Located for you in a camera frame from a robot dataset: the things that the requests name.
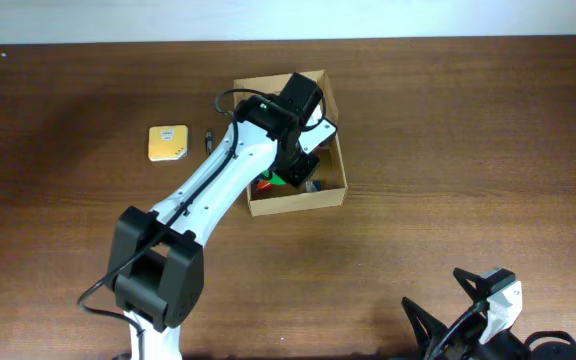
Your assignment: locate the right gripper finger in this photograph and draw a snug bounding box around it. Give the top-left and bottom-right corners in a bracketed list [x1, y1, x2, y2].
[453, 268, 488, 303]
[401, 297, 448, 358]

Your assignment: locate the orange black stapler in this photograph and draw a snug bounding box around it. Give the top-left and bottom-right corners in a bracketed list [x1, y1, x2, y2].
[255, 180, 273, 192]

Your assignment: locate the blue white staples box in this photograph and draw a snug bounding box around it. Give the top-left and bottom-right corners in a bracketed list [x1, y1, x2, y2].
[305, 180, 322, 193]

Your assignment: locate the brown cardboard box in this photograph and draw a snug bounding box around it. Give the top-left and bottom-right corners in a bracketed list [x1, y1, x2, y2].
[233, 70, 348, 216]

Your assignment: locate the yellow sticky note pad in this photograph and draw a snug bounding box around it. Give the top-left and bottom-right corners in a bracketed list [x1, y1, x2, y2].
[147, 125, 188, 162]

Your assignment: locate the green tape roll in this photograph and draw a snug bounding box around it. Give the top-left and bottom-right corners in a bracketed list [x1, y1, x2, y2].
[259, 170, 286, 186]

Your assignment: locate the black pen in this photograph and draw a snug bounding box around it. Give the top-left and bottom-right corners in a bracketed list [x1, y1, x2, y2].
[204, 130, 213, 155]

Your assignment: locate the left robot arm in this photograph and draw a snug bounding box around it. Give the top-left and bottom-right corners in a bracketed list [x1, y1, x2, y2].
[100, 90, 337, 359]

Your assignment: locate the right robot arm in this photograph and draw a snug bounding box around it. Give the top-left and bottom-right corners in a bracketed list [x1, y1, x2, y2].
[401, 267, 576, 360]

